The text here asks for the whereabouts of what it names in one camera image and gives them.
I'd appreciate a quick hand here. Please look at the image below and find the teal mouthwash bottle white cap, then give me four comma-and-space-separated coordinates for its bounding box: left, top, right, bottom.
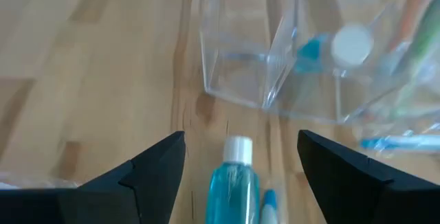
294, 23, 376, 77
205, 135, 261, 224

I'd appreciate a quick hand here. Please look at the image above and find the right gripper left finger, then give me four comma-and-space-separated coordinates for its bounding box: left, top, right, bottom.
0, 130, 187, 224

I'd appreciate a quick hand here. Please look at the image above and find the clear plastic bag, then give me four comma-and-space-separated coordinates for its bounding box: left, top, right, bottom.
198, 0, 440, 126

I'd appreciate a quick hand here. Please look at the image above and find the blue toothbrush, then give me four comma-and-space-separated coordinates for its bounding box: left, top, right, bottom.
259, 188, 280, 224
358, 133, 440, 153

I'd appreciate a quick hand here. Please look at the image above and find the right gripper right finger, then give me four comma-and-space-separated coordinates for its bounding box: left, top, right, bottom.
296, 129, 440, 224

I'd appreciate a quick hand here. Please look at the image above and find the orange toothbrush in clear wrapper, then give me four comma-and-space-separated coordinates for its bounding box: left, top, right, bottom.
388, 0, 435, 54

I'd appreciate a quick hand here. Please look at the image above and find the green toothbrush in clear wrapper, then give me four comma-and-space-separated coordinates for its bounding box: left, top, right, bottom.
395, 0, 440, 115

